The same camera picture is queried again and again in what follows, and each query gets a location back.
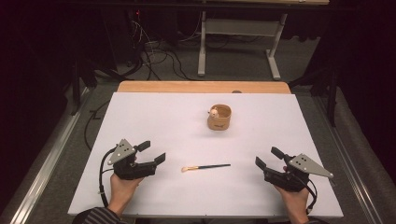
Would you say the black floor cable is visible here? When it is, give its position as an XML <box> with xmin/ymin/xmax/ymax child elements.
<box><xmin>83</xmin><ymin>98</ymin><xmax>112</xmax><ymax>152</ymax></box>

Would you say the silver metal floor rail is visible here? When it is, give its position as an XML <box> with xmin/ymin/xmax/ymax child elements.
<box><xmin>8</xmin><ymin>88</ymin><xmax>92</xmax><ymax>224</ymax></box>
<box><xmin>313</xmin><ymin>95</ymin><xmax>386</xmax><ymax>224</ymax></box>

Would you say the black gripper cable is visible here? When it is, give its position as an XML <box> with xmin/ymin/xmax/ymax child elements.
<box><xmin>98</xmin><ymin>147</ymin><xmax>118</xmax><ymax>208</ymax></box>
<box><xmin>297</xmin><ymin>173</ymin><xmax>318</xmax><ymax>216</ymax></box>

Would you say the bundle of floor cables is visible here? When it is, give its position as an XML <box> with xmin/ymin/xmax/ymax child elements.
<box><xmin>125</xmin><ymin>10</ymin><xmax>204</xmax><ymax>82</ymax></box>

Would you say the person's right hand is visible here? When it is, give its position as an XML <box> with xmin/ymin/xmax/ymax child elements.
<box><xmin>274</xmin><ymin>185</ymin><xmax>310</xmax><ymax>224</ymax></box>

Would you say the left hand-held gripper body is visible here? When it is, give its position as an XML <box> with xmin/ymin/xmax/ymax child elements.
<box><xmin>107</xmin><ymin>138</ymin><xmax>157</xmax><ymax>181</ymax></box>

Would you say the black metal stand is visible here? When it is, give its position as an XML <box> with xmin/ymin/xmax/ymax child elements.
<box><xmin>289</xmin><ymin>66</ymin><xmax>340</xmax><ymax>128</ymax></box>
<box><xmin>68</xmin><ymin>57</ymin><xmax>98</xmax><ymax>117</ymax></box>

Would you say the white board sheet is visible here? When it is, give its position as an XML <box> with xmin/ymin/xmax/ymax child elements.
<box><xmin>67</xmin><ymin>91</ymin><xmax>345</xmax><ymax>218</ymax></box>

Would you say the person's left hand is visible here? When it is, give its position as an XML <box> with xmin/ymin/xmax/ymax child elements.
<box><xmin>106</xmin><ymin>173</ymin><xmax>145</xmax><ymax>217</ymax></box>

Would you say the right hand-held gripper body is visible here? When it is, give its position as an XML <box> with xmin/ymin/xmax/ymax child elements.
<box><xmin>263</xmin><ymin>153</ymin><xmax>334</xmax><ymax>192</ymax></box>

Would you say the small brown wooden cup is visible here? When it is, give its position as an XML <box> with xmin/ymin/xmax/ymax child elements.
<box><xmin>206</xmin><ymin>104</ymin><xmax>233</xmax><ymax>132</ymax></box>

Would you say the white metal desk frame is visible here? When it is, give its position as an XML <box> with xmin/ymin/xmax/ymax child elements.
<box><xmin>197</xmin><ymin>10</ymin><xmax>289</xmax><ymax>81</ymax></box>

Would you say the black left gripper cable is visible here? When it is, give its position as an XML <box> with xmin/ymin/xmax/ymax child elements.
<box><xmin>98</xmin><ymin>147</ymin><xmax>118</xmax><ymax>208</ymax></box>

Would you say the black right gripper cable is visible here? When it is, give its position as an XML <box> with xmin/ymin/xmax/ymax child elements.
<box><xmin>297</xmin><ymin>173</ymin><xmax>318</xmax><ymax>216</ymax></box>

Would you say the black gold makeup brush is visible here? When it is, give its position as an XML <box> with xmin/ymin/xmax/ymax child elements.
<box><xmin>180</xmin><ymin>163</ymin><xmax>232</xmax><ymax>174</ymax></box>

